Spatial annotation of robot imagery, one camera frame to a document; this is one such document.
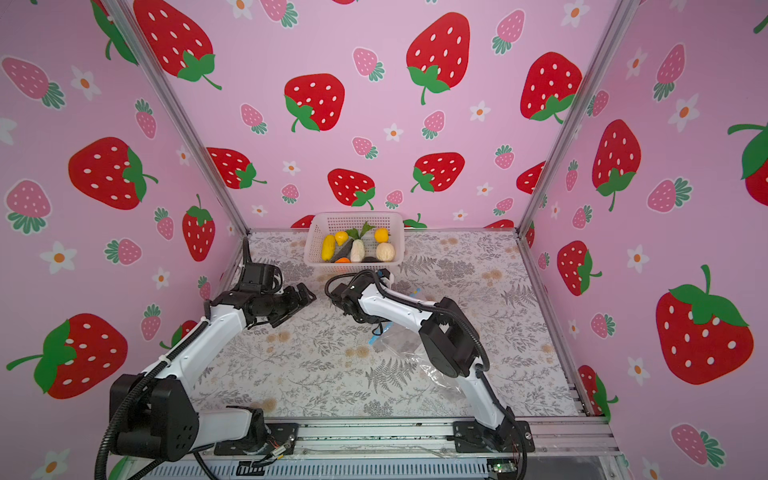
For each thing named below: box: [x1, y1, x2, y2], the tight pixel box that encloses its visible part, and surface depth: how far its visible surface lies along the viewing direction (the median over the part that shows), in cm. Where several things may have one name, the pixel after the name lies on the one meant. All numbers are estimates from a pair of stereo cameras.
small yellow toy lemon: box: [335, 231, 349, 246], surface depth 117 cm
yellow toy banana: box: [322, 234, 336, 261], surface depth 113 cm
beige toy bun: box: [376, 242, 396, 262], surface depth 109 cm
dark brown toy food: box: [331, 237, 355, 263], surface depth 113 cm
